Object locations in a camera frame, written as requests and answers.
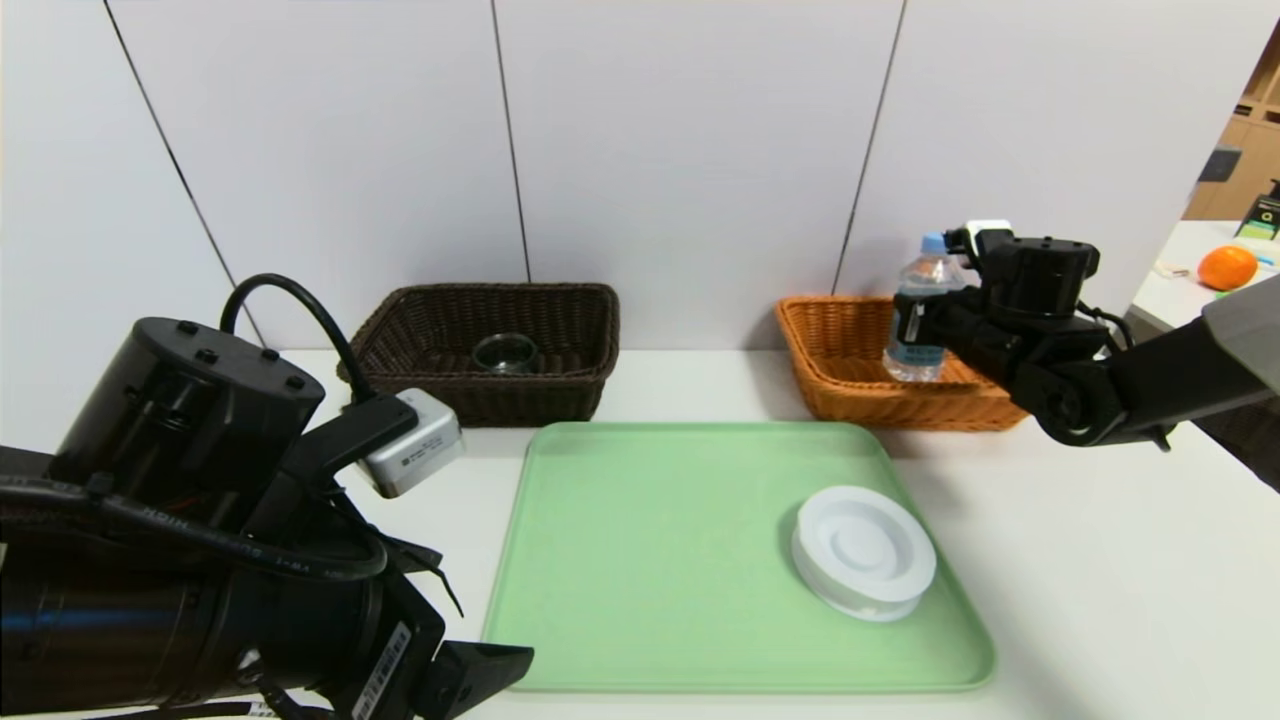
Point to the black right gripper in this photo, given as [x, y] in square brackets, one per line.
[916, 321]

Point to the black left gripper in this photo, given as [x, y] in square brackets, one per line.
[392, 662]

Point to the clear water bottle blue cap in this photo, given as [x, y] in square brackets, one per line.
[912, 365]

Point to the round white plastic container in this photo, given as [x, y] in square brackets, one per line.
[862, 550]

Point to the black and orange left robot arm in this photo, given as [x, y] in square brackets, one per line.
[150, 620]

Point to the black and grey right robot arm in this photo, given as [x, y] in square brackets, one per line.
[1180, 380]

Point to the orange wicker basket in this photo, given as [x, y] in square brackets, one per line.
[850, 400]

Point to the dark brown wicker basket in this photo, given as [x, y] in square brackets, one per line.
[560, 400]

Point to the light green plastic tray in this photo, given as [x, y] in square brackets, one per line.
[680, 560]

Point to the white background table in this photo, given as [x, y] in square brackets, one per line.
[1170, 290]

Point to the small beige object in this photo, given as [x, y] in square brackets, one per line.
[1170, 268]

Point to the orange fruit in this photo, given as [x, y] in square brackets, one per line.
[1226, 268]

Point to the dark grey chair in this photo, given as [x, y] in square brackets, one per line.
[1250, 450]

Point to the black box with green print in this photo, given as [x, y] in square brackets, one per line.
[1260, 213]

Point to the wooden shelf unit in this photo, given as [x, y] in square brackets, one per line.
[1255, 140]

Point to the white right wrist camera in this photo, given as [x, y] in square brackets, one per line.
[990, 233]

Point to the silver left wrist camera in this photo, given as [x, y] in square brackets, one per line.
[420, 450]

